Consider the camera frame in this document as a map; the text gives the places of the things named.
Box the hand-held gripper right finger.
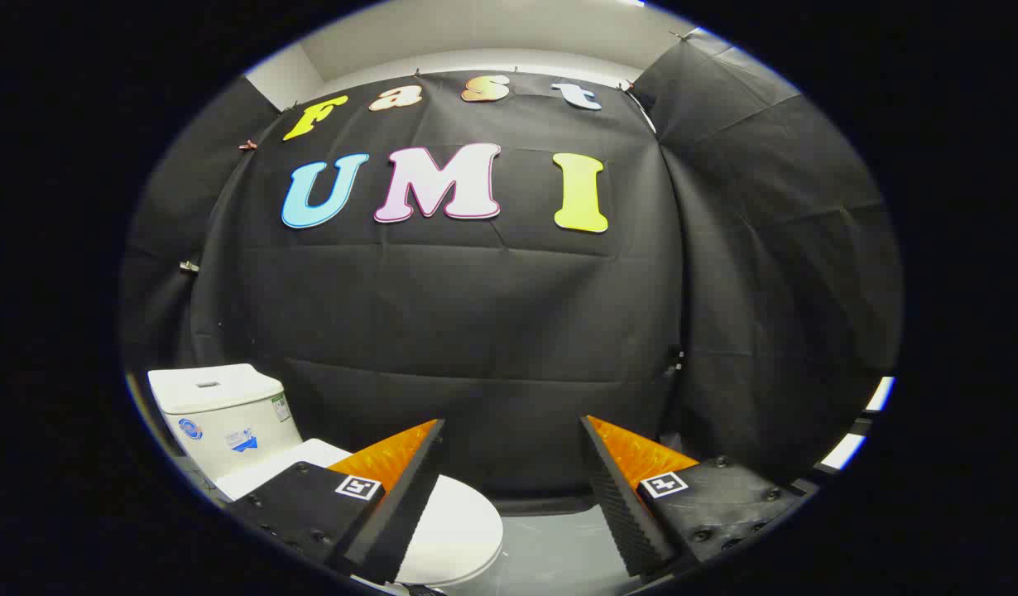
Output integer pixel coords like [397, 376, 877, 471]
[579, 415, 809, 579]

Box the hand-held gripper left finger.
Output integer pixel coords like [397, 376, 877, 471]
[226, 418, 446, 586]

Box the white toilet lid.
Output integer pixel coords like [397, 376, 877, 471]
[215, 439, 505, 586]

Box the white ceramic toilet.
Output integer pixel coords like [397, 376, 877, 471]
[147, 363, 495, 594]

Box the black backdrop cloth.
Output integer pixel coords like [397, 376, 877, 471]
[118, 31, 903, 518]

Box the white panel with black bars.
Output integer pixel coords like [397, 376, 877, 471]
[817, 377, 896, 474]

